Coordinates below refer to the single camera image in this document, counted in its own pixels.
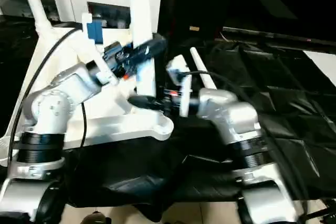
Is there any black mat cloth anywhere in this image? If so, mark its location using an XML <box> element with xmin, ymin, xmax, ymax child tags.
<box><xmin>0</xmin><ymin>16</ymin><xmax>336</xmax><ymax>222</ymax></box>

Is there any black tripod leg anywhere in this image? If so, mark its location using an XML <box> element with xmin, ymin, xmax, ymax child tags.
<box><xmin>306</xmin><ymin>202</ymin><xmax>336</xmax><ymax>222</ymax></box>

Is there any dark rounded robot foot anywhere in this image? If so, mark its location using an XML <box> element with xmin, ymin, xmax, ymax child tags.
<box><xmin>80</xmin><ymin>210</ymin><xmax>111</xmax><ymax>224</ymax></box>

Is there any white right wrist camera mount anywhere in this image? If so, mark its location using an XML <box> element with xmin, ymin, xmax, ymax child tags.
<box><xmin>166</xmin><ymin>55</ymin><xmax>194</xmax><ymax>116</ymax></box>

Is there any black left wrist camera cable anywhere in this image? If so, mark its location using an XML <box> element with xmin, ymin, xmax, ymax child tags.
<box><xmin>6</xmin><ymin>27</ymin><xmax>87</xmax><ymax>162</ymax></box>

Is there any white flat board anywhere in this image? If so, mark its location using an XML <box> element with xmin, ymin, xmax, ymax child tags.
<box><xmin>304</xmin><ymin>50</ymin><xmax>336</xmax><ymax>88</ymax></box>

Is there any white plastic table top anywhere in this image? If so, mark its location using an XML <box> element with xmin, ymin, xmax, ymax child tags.
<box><xmin>0</xmin><ymin>26</ymin><xmax>175</xmax><ymax>168</ymax></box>

